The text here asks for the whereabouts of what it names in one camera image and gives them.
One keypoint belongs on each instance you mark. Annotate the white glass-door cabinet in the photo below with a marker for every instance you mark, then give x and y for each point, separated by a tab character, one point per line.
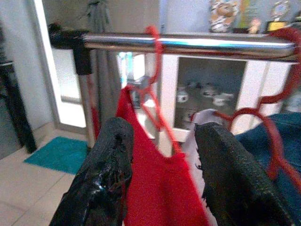
168	94

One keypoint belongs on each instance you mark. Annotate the chrome black clothes rack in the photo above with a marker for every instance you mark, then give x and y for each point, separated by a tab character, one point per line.
188	44

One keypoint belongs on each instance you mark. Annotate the white framed glass door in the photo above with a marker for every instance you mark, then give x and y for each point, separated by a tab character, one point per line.
70	70

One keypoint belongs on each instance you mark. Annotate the black console table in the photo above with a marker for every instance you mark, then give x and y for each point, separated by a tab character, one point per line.
16	106

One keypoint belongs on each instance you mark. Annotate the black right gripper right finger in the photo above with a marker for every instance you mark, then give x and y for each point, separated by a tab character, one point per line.
230	183

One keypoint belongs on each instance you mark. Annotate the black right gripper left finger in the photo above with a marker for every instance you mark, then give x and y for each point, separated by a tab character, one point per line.
105	164

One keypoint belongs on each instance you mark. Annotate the teal floor mat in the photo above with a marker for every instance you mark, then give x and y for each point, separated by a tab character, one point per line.
56	153

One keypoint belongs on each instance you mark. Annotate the grey curtain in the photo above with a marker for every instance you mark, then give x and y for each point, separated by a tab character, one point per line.
108	70

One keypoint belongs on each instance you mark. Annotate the blue denim jacket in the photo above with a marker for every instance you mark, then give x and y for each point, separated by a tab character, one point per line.
256	143

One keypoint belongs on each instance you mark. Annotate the colourful standing card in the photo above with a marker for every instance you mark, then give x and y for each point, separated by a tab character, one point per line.
247	14

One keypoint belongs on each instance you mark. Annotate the red t-shirt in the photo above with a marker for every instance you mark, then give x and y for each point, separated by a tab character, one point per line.
160	188

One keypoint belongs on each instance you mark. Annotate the white printed t-shirt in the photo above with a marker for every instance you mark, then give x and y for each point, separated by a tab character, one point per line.
193	150

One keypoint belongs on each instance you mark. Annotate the gold trophy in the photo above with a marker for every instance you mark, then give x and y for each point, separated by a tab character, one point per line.
278	23

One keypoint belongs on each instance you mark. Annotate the patterned ceramic figurine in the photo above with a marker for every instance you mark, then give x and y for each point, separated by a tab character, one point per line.
223	16

